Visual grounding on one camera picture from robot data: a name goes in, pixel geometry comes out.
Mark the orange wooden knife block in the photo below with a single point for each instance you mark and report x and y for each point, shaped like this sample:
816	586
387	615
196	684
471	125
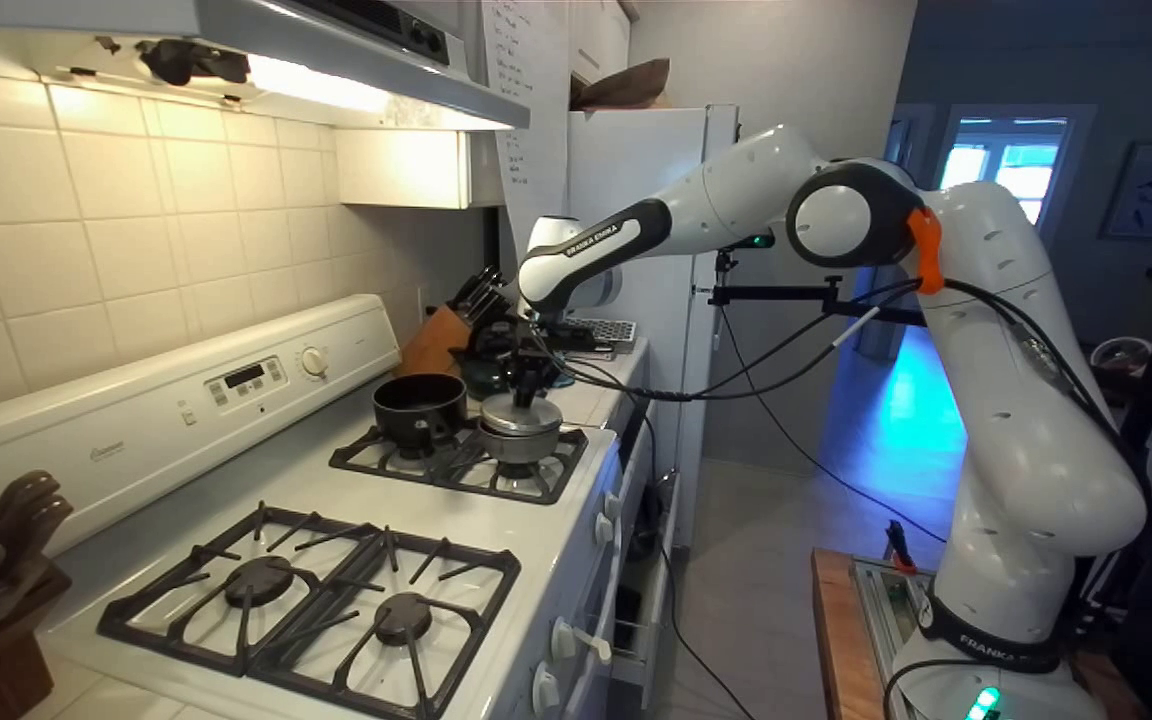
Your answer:
435	342

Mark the silver pot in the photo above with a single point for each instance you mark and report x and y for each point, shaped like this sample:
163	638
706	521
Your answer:
418	420

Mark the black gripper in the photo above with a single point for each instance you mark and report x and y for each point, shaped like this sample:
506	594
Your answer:
516	347

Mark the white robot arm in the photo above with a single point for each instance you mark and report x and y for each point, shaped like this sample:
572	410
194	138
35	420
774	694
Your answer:
1029	401

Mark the white gas stove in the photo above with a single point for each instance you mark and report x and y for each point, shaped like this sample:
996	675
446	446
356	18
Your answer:
137	425

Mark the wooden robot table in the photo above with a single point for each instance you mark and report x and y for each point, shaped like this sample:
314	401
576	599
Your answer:
843	640

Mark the steel range hood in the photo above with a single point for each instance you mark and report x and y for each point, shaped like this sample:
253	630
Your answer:
337	40

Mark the dark round burner cap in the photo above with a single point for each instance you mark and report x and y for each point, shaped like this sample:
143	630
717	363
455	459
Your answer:
405	621
256	582

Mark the silver round lid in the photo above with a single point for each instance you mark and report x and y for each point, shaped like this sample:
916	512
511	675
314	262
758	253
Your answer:
520	440

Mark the black stove grate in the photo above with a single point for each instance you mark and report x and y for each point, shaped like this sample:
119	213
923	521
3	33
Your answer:
563	464
202	544
360	463
460	574

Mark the metal robot mounting plate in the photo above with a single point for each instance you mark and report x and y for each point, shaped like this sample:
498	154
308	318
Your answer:
890	602

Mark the white refrigerator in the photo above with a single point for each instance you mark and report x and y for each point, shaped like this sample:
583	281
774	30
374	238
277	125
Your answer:
658	201

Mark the white stove knob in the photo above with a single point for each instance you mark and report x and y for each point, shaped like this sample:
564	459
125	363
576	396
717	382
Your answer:
544	690
563	640

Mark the bright window with frame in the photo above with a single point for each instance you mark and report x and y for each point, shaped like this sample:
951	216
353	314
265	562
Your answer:
1001	165

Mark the white paper sheet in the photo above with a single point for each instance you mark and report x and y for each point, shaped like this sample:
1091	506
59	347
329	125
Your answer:
530	106

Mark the black camera stand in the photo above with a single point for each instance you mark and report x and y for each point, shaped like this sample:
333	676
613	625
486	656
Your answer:
802	298

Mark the black clamp device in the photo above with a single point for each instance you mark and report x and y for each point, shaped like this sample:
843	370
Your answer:
189	61

